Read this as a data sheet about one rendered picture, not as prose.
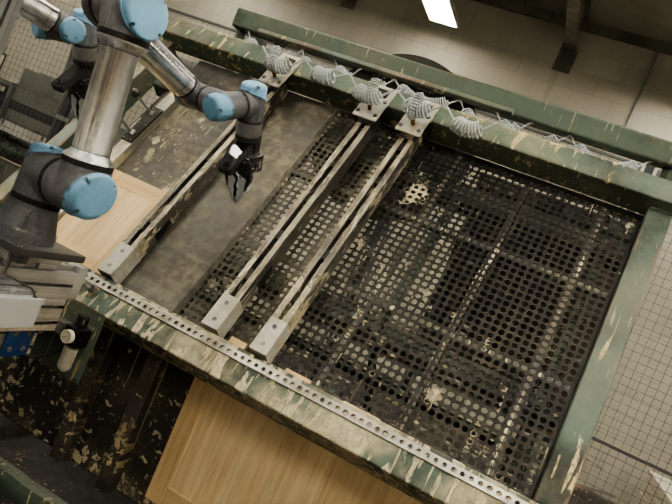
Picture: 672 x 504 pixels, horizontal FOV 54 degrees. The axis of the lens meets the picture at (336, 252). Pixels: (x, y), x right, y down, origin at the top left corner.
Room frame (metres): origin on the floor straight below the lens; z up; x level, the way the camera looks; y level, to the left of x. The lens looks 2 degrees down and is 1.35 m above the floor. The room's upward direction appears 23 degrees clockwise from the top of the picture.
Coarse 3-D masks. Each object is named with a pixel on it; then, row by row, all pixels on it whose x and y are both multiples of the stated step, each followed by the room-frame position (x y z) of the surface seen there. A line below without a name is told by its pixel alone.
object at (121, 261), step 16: (272, 48) 2.56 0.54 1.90; (272, 80) 2.64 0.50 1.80; (272, 96) 2.64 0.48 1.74; (224, 144) 2.49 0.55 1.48; (208, 160) 2.44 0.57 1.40; (192, 176) 2.42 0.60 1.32; (208, 176) 2.44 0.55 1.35; (176, 192) 2.36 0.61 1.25; (192, 192) 2.39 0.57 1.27; (160, 208) 2.32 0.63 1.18; (176, 208) 2.34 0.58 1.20; (144, 224) 2.27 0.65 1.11; (160, 224) 2.29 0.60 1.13; (128, 240) 2.23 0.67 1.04; (144, 240) 2.24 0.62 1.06; (112, 256) 2.19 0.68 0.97; (128, 256) 2.19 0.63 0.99; (112, 272) 2.15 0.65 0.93; (128, 272) 2.22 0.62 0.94
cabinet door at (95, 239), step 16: (112, 176) 2.49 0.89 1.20; (128, 176) 2.48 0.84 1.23; (128, 192) 2.44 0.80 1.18; (144, 192) 2.43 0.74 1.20; (160, 192) 2.43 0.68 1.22; (112, 208) 2.39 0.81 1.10; (128, 208) 2.39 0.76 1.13; (144, 208) 2.39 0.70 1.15; (64, 224) 2.35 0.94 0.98; (80, 224) 2.35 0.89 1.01; (96, 224) 2.35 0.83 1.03; (112, 224) 2.35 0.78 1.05; (128, 224) 2.34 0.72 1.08; (64, 240) 2.31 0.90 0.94; (80, 240) 2.31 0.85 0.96; (96, 240) 2.31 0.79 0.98; (112, 240) 2.30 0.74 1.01; (96, 256) 2.26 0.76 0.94
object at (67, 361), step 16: (80, 304) 2.11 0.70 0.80; (64, 320) 2.09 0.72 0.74; (80, 320) 2.03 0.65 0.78; (96, 320) 2.08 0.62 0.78; (48, 336) 2.13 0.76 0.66; (64, 336) 2.01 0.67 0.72; (80, 336) 2.02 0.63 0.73; (96, 336) 2.08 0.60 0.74; (32, 352) 2.14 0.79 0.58; (48, 352) 2.12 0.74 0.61; (64, 352) 2.03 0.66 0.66; (80, 352) 2.09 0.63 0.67; (64, 368) 2.03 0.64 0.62; (80, 368) 2.08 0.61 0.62
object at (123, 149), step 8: (168, 96) 2.72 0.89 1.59; (160, 104) 2.69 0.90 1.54; (168, 104) 2.69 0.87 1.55; (176, 104) 2.72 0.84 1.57; (168, 112) 2.69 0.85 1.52; (160, 120) 2.66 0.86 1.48; (152, 128) 2.64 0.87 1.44; (144, 136) 2.61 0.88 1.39; (120, 144) 2.56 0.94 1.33; (128, 144) 2.56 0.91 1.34; (136, 144) 2.59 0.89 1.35; (112, 152) 2.53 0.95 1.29; (120, 152) 2.53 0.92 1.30; (128, 152) 2.56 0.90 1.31; (112, 160) 2.51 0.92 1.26; (120, 160) 2.54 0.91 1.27
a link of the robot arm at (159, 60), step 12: (84, 0) 1.47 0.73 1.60; (84, 12) 1.50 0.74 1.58; (96, 24) 1.50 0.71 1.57; (156, 48) 1.66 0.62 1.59; (144, 60) 1.67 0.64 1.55; (156, 60) 1.68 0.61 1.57; (168, 60) 1.70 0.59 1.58; (156, 72) 1.71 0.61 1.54; (168, 72) 1.72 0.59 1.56; (180, 72) 1.74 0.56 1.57; (168, 84) 1.75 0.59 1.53; (180, 84) 1.76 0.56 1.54; (192, 84) 1.79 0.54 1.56; (180, 96) 1.80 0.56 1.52; (192, 96) 1.81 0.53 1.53; (192, 108) 1.85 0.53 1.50
